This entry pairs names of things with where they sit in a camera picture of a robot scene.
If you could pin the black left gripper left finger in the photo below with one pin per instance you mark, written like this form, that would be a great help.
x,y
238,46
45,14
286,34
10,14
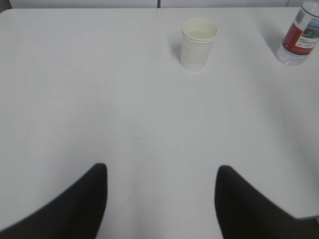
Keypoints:
x,y
77,213

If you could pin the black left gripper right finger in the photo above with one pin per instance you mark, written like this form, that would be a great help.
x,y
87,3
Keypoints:
x,y
244,213

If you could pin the white paper cup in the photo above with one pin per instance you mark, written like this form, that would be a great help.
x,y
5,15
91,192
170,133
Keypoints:
x,y
198,36

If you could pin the clear plastic water bottle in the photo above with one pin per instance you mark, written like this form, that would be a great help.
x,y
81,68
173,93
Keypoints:
x,y
302,36

